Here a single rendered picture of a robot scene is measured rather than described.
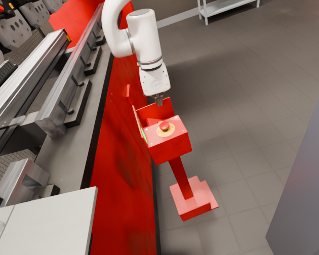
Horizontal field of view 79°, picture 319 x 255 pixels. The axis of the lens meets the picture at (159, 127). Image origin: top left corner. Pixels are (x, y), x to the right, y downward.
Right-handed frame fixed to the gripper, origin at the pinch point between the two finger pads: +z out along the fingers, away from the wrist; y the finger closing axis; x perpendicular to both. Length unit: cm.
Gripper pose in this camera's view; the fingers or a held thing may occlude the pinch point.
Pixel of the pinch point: (159, 100)
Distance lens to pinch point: 77.9
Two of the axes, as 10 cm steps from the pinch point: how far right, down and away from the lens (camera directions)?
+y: 9.6, -2.9, 0.5
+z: 1.7, 7.0, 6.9
